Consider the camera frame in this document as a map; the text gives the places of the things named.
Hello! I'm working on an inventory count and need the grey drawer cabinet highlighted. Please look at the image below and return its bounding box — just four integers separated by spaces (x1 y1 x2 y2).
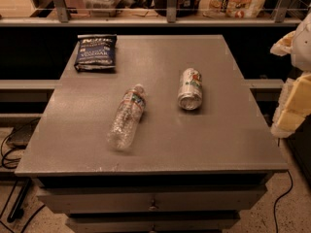
17 36 287 233

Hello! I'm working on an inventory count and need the grey metal shelf rail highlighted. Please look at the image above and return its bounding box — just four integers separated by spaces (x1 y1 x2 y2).
0 0 310 27

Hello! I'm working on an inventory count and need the silver soda can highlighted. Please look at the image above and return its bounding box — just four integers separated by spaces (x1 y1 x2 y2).
177 68 203 111

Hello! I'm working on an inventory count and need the black cable on right floor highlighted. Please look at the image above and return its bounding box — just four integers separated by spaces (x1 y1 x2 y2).
272 170 294 233

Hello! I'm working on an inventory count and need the blue chips bag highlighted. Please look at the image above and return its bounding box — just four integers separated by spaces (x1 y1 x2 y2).
74 34 118 71

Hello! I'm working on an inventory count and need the clear plastic water bottle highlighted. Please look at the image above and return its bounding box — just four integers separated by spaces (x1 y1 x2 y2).
107 83 146 150

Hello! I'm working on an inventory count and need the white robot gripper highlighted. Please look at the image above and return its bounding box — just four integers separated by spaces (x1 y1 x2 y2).
270 14 311 138

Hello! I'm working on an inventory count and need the colourful snack bag on shelf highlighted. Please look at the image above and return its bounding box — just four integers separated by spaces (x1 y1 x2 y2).
203 0 265 18

